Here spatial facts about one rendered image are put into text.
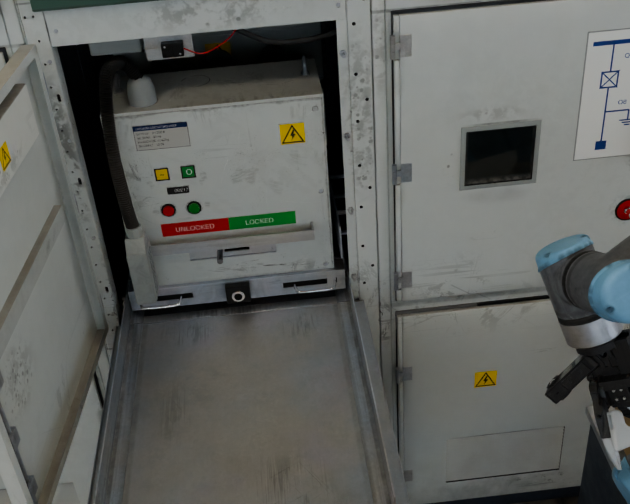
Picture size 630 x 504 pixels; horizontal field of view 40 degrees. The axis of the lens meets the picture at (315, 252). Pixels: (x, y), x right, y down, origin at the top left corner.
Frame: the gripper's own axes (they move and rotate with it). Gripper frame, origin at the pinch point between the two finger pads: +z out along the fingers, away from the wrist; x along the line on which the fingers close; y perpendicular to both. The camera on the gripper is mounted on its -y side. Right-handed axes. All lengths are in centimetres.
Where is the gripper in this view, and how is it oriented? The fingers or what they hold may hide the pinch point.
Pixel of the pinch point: (623, 444)
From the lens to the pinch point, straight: 155.6
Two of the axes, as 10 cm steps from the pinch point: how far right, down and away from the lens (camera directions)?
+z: 4.0, 8.9, 2.1
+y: 8.0, -2.3, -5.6
